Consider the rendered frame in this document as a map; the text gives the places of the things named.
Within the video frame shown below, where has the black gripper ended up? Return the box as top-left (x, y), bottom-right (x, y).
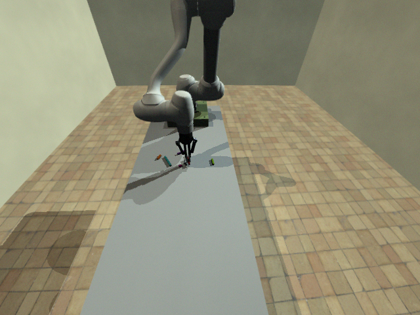
top-left (176, 132), bottom-right (197, 162)

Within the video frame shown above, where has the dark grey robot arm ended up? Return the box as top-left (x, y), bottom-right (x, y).
top-left (133, 0), bottom-right (236, 135)

